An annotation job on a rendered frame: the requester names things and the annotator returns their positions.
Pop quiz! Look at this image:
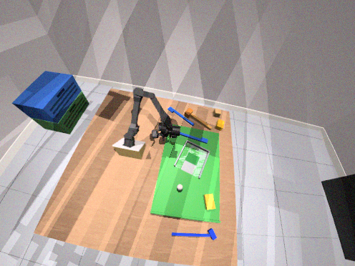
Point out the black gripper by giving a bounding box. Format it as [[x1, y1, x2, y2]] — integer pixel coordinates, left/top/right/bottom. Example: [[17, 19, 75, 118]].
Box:
[[152, 129, 177, 138]]

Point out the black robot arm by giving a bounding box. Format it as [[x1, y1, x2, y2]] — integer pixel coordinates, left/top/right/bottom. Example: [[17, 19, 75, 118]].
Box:
[[123, 88, 180, 148]]

